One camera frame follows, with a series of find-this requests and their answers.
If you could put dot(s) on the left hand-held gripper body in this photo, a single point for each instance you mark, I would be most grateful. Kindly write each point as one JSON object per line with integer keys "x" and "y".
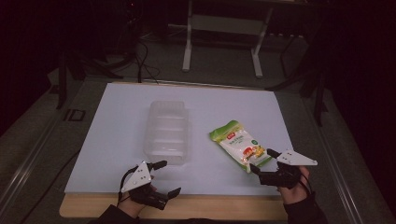
{"x": 138, "y": 179}

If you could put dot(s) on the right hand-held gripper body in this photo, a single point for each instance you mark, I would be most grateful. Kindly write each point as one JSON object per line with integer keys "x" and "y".
{"x": 285, "y": 177}

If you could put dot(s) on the green and white snack packet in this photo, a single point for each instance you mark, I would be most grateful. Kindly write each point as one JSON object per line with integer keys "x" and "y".
{"x": 241, "y": 146}

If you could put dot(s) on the clear plastic container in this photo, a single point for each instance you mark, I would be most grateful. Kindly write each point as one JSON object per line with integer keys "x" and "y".
{"x": 168, "y": 130}

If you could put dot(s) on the person's right hand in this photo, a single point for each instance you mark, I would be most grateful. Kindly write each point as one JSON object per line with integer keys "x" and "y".
{"x": 297, "y": 193}

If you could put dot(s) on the person's left hand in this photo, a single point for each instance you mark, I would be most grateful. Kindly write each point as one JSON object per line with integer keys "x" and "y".
{"x": 132, "y": 205}

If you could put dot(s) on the white table mat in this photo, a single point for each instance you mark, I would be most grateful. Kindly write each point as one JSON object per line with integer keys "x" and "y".
{"x": 118, "y": 140}

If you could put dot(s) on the black stand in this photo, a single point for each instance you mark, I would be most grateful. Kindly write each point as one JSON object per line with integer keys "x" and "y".
{"x": 319, "y": 99}
{"x": 62, "y": 84}

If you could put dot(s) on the white metal stand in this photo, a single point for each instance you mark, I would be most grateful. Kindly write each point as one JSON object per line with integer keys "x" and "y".
{"x": 186, "y": 46}

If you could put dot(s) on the metal floor rail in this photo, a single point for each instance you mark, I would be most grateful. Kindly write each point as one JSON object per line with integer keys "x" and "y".
{"x": 342, "y": 180}
{"x": 25, "y": 174}

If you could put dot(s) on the black rectangular floor bracket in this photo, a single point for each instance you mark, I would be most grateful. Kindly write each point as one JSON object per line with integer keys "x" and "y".
{"x": 74, "y": 115}

